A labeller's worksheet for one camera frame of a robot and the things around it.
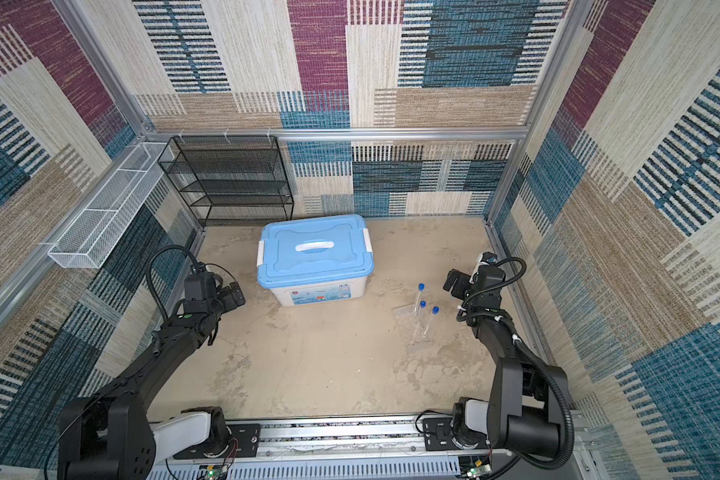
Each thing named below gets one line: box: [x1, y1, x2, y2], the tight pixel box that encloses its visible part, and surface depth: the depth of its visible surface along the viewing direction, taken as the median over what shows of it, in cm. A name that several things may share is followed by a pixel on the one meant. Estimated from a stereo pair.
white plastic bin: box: [257, 262, 374, 307], surface depth 87 cm
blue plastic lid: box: [256, 215, 375, 307], surface depth 91 cm
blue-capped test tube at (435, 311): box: [421, 306, 441, 338], surface depth 81 cm
